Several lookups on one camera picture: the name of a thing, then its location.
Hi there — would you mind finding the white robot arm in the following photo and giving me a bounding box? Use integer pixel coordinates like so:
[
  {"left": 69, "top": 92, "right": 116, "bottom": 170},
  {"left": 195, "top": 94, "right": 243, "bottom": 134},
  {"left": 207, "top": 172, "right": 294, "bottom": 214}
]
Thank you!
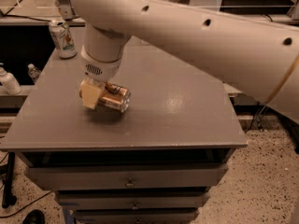
[{"left": 71, "top": 0, "right": 299, "bottom": 121}]

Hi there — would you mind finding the small clear bottle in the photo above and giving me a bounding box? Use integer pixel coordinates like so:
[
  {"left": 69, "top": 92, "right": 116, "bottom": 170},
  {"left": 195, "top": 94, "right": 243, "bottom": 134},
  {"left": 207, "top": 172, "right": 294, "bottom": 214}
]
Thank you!
[{"left": 27, "top": 63, "right": 41, "bottom": 83}]

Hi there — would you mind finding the white green soda can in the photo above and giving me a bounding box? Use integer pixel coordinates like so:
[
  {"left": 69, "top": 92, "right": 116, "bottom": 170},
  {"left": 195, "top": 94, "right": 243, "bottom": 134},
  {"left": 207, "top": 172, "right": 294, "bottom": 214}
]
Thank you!
[{"left": 49, "top": 20, "right": 77, "bottom": 59}]

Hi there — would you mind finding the black stand leg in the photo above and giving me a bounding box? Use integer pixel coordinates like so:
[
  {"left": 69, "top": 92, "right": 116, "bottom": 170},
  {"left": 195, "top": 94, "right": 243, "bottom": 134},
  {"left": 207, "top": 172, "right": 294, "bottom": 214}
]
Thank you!
[{"left": 0, "top": 152, "right": 17, "bottom": 209}]

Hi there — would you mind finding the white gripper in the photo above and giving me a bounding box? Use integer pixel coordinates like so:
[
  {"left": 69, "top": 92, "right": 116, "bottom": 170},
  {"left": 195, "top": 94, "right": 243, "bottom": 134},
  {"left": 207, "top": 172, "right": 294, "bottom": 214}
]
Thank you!
[{"left": 80, "top": 47, "right": 121, "bottom": 109}]

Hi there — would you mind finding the white spray bottle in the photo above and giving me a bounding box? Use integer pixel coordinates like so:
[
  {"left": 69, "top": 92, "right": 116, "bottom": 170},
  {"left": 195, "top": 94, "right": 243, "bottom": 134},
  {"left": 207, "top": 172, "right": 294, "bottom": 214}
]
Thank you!
[{"left": 0, "top": 63, "right": 21, "bottom": 95}]

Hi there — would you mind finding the grey drawer cabinet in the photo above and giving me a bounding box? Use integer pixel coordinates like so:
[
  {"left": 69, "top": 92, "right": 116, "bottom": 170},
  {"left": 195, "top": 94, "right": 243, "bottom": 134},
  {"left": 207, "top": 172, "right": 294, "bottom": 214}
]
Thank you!
[{"left": 1, "top": 39, "right": 246, "bottom": 224}]

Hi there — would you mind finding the black floor cable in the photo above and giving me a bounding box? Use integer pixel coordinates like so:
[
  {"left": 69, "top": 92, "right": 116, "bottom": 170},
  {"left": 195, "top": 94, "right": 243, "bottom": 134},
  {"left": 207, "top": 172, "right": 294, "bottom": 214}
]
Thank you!
[{"left": 0, "top": 189, "right": 53, "bottom": 219}]

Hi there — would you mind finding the orange soda can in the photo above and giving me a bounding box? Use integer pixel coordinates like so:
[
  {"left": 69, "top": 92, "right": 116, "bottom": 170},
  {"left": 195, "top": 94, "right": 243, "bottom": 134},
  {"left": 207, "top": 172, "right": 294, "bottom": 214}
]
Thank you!
[{"left": 98, "top": 82, "right": 131, "bottom": 113}]

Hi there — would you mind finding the grey metal bracket post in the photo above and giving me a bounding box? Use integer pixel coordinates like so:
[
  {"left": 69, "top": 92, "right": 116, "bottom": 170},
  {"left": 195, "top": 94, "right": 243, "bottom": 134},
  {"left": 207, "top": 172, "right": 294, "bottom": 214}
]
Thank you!
[{"left": 54, "top": 0, "right": 77, "bottom": 21}]

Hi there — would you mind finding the black shoe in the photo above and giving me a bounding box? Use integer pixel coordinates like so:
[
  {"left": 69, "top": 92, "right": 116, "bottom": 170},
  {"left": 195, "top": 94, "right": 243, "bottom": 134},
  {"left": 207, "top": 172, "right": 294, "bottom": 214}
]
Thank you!
[{"left": 22, "top": 209, "right": 45, "bottom": 224}]

